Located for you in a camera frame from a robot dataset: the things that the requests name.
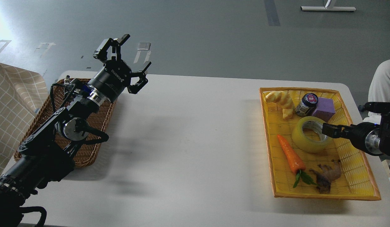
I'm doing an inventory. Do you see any yellow plastic tray basket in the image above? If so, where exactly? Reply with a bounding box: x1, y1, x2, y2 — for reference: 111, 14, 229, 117
260, 87, 381, 200

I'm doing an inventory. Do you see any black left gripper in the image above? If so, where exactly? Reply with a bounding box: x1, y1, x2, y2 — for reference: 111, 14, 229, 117
87, 34, 152, 104

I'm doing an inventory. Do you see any white metal stand base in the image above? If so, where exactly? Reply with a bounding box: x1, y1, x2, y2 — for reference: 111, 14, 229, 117
300, 0, 356, 12

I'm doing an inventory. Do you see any white clothed person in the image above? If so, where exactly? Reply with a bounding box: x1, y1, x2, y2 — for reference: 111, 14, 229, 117
363, 58, 390, 123

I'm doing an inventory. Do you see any brown toy animal figure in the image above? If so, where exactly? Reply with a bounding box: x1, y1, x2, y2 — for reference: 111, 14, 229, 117
309, 160, 342, 194

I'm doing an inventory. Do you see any beige checked cloth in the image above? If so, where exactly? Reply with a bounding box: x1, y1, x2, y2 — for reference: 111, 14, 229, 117
0, 63, 48, 175

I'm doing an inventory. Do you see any small dark glass jar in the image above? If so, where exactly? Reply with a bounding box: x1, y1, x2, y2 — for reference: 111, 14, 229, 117
295, 92, 318, 117

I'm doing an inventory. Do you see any orange toy carrot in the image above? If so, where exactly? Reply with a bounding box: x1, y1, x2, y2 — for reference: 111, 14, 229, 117
277, 135, 317, 188

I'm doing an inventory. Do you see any purple foam block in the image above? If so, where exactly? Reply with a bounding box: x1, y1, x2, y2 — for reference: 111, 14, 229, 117
310, 97, 336, 122

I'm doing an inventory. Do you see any toy croissant bread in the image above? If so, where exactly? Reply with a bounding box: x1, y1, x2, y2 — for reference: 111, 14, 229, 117
265, 91, 295, 120

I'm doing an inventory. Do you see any brown wicker basket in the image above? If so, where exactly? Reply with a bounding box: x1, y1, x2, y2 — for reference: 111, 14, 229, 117
14, 78, 118, 168

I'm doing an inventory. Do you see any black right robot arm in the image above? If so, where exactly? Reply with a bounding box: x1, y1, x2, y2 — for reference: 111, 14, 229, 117
322, 102, 390, 156

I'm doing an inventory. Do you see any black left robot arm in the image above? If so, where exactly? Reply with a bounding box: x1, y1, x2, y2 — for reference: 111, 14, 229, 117
0, 34, 151, 227

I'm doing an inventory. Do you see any yellow packing tape roll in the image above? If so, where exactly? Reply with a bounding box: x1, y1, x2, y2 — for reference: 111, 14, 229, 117
291, 116, 332, 154

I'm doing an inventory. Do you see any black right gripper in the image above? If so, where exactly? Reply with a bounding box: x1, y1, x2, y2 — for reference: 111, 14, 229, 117
322, 122, 375, 152

